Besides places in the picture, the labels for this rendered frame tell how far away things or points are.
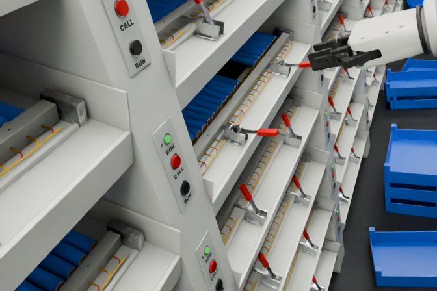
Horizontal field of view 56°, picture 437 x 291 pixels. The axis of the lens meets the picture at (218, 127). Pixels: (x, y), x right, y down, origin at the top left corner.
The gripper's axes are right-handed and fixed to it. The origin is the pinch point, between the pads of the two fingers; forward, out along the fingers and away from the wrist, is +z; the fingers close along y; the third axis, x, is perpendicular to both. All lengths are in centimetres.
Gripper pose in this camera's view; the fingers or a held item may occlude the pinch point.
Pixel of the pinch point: (324, 54)
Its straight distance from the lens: 72.3
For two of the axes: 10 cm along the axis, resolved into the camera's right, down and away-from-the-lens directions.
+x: 4.1, 8.3, 3.9
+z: -8.2, 1.4, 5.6
